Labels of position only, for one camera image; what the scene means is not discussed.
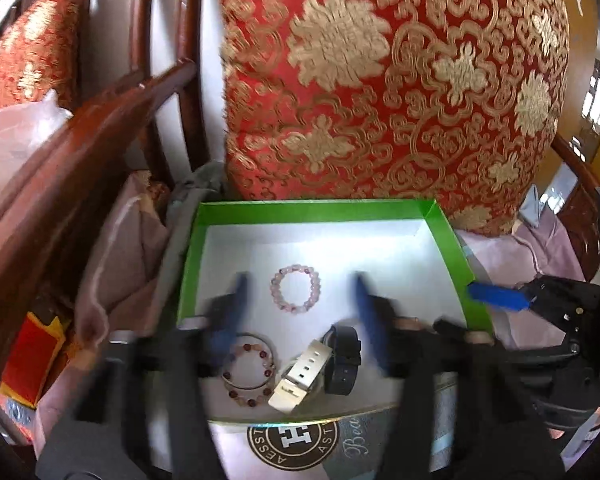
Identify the dark red bead bracelet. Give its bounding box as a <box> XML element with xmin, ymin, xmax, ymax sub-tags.
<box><xmin>221</xmin><ymin>341</ymin><xmax>277</xmax><ymax>406</ymax></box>

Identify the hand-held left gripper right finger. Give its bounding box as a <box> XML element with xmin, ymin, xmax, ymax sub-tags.
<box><xmin>354</xmin><ymin>271</ymin><xmax>567</xmax><ymax>480</ymax></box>

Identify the dark wooden sofa frame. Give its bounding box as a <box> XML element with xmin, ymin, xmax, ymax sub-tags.
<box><xmin>0</xmin><ymin>0</ymin><xmax>600</xmax><ymax>342</ymax></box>

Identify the pale blue cloth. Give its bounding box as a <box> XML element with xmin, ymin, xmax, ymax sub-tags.
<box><xmin>519</xmin><ymin>185</ymin><xmax>544</xmax><ymax>227</ymax></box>

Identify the grey cloth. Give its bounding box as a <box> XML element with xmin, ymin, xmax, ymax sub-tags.
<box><xmin>157</xmin><ymin>160</ymin><xmax>227</xmax><ymax>322</ymax></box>

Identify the mauve folded cloth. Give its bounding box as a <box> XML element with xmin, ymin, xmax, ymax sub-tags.
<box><xmin>74</xmin><ymin>170</ymin><xmax>172</xmax><ymax>352</ymax></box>

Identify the large red gold cushion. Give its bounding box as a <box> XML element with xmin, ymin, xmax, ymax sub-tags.
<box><xmin>215</xmin><ymin>0</ymin><xmax>572</xmax><ymax>239</ymax></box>

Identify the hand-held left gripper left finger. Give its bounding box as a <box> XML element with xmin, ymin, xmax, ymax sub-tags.
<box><xmin>35</xmin><ymin>272</ymin><xmax>251</xmax><ymax>480</ymax></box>

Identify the small red gold cushion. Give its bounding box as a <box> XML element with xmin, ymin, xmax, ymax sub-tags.
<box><xmin>0</xmin><ymin>0</ymin><xmax>94</xmax><ymax>117</ymax></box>

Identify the white wrist watch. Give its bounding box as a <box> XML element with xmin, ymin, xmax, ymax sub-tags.
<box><xmin>267</xmin><ymin>339</ymin><xmax>331</xmax><ymax>415</ymax></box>

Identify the yellow red paper bag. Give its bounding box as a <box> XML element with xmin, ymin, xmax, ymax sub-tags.
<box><xmin>0</xmin><ymin>309</ymin><xmax>72</xmax><ymax>412</ymax></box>

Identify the green cardboard box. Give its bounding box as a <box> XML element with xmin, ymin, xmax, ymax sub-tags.
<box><xmin>177</xmin><ymin>199</ymin><xmax>496</xmax><ymax>427</ymax></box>

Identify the clear plastic bag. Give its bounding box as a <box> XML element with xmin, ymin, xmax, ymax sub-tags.
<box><xmin>0</xmin><ymin>90</ymin><xmax>74</xmax><ymax>212</ymax></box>

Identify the pale pink bead bracelet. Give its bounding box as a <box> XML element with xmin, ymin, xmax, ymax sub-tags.
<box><xmin>270</xmin><ymin>264</ymin><xmax>322</xmax><ymax>315</ymax></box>

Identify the pink striped bed sheet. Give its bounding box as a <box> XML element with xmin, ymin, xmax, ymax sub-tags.
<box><xmin>30</xmin><ymin>210</ymin><xmax>600</xmax><ymax>467</ymax></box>

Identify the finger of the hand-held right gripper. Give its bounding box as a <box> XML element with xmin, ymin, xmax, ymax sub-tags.
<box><xmin>467</xmin><ymin>276</ymin><xmax>590</xmax><ymax>332</ymax></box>

